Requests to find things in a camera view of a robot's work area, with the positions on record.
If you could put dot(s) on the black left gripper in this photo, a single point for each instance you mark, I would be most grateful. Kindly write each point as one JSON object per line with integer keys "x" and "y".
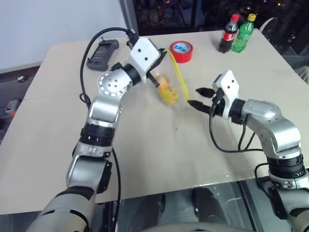
{"x": 158, "y": 63}

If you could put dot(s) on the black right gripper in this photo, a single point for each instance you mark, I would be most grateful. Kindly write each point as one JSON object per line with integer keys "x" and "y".
{"x": 218, "y": 108}

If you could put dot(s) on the clear zip bag yellow seal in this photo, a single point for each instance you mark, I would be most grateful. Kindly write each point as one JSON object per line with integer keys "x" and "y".
{"x": 174, "y": 79}

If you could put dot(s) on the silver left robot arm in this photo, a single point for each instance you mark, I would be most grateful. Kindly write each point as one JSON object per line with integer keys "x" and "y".
{"x": 103, "y": 111}

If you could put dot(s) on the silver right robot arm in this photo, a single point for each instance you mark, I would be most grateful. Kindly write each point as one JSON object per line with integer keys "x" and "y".
{"x": 277, "y": 125}

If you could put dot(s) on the red tape roll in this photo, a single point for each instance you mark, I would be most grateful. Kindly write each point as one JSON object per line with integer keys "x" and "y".
{"x": 183, "y": 56}

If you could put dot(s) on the dark grey handheld controller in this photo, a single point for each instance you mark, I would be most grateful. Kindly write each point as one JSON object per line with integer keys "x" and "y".
{"x": 101, "y": 54}

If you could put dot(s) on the cola bottle with red cap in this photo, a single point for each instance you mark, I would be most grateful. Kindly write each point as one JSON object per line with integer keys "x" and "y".
{"x": 227, "y": 36}

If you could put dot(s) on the green bottle with yellow cap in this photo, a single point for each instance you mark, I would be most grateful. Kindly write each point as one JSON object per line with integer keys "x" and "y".
{"x": 241, "y": 38}

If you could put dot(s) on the white chair back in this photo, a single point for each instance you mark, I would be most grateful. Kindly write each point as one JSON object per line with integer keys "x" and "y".
{"x": 266, "y": 24}

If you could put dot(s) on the black rounded shape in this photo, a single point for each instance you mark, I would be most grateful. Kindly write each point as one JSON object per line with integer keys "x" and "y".
{"x": 208, "y": 205}

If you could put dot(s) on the small round black white object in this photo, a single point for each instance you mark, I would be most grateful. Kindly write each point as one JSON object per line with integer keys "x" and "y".
{"x": 21, "y": 78}

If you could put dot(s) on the red and grey floor device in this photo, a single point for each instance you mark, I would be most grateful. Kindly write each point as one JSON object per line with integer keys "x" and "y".
{"x": 12, "y": 106}

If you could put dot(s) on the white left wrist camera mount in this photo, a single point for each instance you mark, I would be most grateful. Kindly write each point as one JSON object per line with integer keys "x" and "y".
{"x": 144, "y": 50}

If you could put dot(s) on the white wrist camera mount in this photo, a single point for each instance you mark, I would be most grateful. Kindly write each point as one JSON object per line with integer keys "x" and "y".
{"x": 229, "y": 82}
{"x": 144, "y": 50}

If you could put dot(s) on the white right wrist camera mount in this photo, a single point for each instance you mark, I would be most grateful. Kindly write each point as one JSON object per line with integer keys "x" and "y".
{"x": 229, "y": 82}

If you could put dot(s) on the grey window frame post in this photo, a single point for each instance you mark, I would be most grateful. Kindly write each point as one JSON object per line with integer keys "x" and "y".
{"x": 128, "y": 17}

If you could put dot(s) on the black table frame bar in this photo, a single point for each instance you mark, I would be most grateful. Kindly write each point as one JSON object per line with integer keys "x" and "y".
{"x": 247, "y": 207}

